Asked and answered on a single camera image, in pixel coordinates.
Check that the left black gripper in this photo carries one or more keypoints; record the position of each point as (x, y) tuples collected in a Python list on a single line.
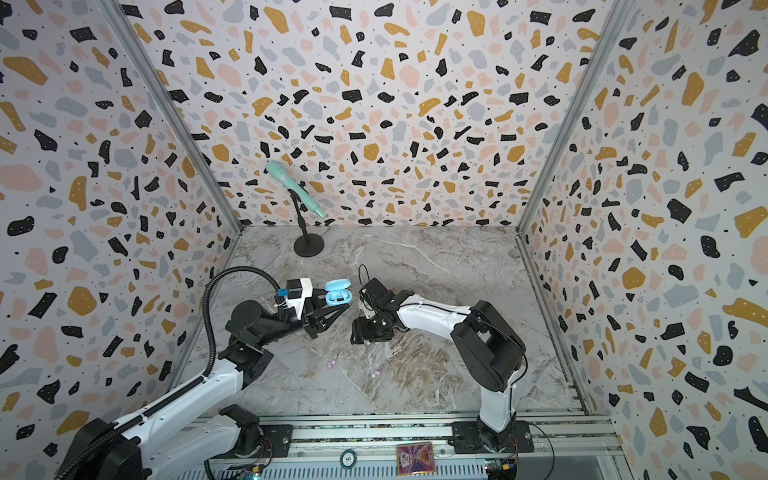
[(316, 322)]

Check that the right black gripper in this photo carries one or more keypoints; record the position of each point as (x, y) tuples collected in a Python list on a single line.
[(361, 328)]

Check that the blue earbud case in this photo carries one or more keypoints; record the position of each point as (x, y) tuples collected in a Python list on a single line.
[(337, 292)]

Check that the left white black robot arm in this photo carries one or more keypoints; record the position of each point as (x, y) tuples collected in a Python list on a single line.
[(197, 421)]

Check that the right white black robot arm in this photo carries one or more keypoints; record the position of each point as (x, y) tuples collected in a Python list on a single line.
[(493, 353)]

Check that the black microphone stand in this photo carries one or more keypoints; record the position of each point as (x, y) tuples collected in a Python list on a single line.
[(308, 244)]

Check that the round black white button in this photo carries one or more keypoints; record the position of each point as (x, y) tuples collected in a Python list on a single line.
[(348, 459)]

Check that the colourful square card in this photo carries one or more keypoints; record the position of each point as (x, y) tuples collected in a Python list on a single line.
[(415, 459)]

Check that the mint green microphone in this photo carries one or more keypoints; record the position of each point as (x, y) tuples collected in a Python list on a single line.
[(278, 172)]

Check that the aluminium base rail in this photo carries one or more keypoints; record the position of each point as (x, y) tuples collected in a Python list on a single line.
[(555, 445)]

